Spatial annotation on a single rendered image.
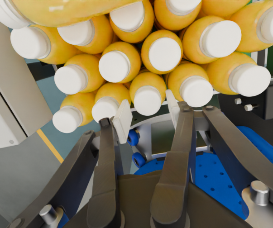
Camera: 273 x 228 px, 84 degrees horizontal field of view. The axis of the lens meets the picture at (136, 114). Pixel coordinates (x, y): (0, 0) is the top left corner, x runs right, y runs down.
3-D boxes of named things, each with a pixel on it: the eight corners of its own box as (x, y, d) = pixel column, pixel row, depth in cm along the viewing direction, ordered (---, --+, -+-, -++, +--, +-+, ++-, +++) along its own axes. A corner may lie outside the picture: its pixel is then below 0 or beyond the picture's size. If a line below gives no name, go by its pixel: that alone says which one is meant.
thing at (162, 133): (152, 131, 41) (154, 164, 29) (150, 123, 40) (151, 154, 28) (191, 124, 39) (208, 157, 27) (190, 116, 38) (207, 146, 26)
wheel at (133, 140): (134, 149, 36) (141, 145, 37) (129, 134, 34) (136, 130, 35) (125, 143, 40) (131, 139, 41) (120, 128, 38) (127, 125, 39)
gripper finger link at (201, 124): (183, 121, 13) (220, 114, 13) (174, 102, 18) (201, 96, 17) (185, 135, 14) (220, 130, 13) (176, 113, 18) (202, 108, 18)
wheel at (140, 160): (142, 173, 39) (148, 168, 40) (137, 159, 37) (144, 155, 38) (133, 165, 43) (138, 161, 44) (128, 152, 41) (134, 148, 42)
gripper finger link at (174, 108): (171, 108, 15) (179, 106, 14) (165, 89, 21) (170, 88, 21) (176, 134, 16) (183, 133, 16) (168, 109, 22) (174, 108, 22)
